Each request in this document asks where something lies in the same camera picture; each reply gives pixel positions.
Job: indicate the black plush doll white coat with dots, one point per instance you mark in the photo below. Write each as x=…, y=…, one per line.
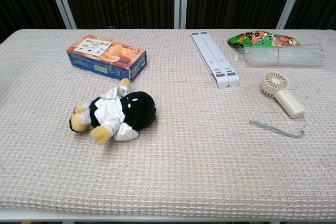
x=136, y=108

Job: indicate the beige waffle weave tablecloth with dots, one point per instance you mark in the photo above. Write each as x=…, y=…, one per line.
x=183, y=161

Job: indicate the bundle of clear glue sticks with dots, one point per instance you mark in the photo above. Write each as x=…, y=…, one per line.
x=288, y=56

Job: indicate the green snack bag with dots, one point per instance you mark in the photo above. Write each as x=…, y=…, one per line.
x=262, y=39

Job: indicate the white handheld fan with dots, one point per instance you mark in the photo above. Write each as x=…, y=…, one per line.
x=291, y=103

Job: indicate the orange and blue cookie box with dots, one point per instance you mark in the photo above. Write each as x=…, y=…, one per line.
x=105, y=51

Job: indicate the white folded laptop stand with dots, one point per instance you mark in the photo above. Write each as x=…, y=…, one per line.
x=221, y=64

